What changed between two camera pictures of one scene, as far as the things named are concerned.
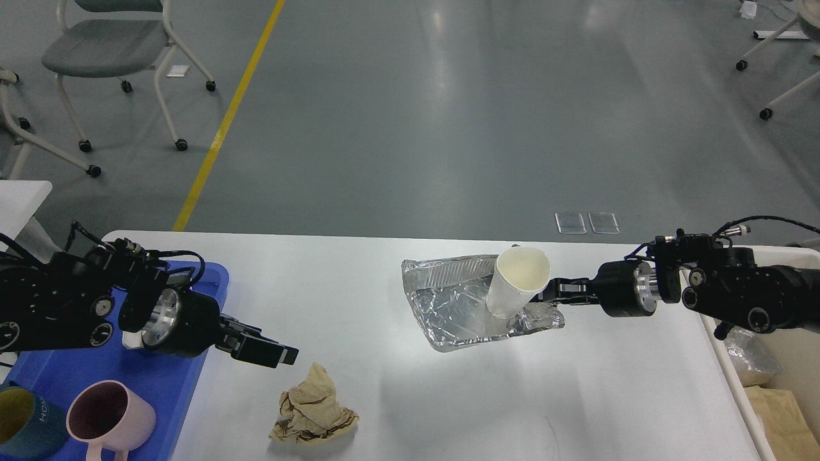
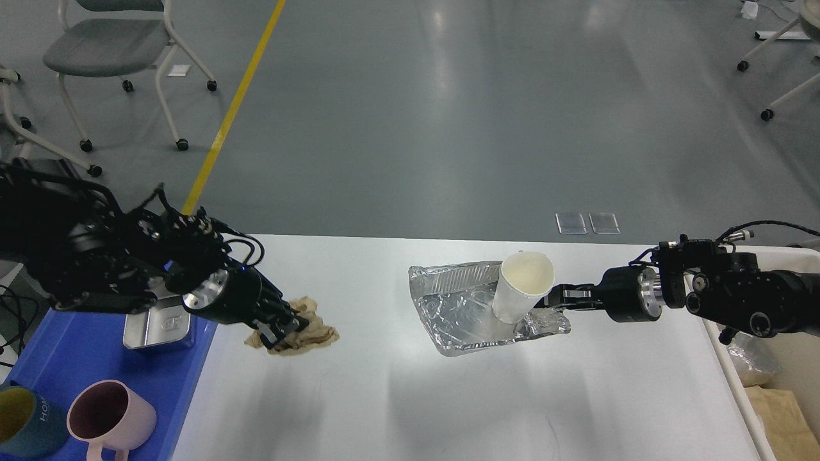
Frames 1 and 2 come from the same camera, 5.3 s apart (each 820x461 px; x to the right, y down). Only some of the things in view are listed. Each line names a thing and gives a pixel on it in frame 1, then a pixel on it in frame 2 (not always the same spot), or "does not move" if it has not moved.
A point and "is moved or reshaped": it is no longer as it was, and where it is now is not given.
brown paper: (311, 412) → (315, 334)
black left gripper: (188, 324) → (238, 292)
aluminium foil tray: (449, 294) is moved or reshaped
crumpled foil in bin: (757, 354) does not move
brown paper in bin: (788, 433) does not move
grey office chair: (114, 39) does not move
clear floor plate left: (570, 223) does not move
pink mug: (109, 413) does not move
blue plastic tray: (172, 382) does not move
